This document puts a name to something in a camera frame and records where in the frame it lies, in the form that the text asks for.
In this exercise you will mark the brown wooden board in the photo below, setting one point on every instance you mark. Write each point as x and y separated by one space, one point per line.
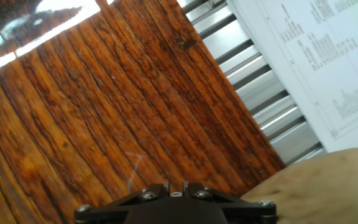
104 109

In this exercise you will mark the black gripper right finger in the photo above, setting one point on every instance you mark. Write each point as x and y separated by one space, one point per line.
244 209

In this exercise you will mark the bare person hand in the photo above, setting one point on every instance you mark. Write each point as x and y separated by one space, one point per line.
322 186

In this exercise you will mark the printed white paper sheets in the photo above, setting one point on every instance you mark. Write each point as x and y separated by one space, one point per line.
322 77

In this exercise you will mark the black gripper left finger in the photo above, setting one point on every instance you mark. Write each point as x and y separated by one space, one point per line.
113 208

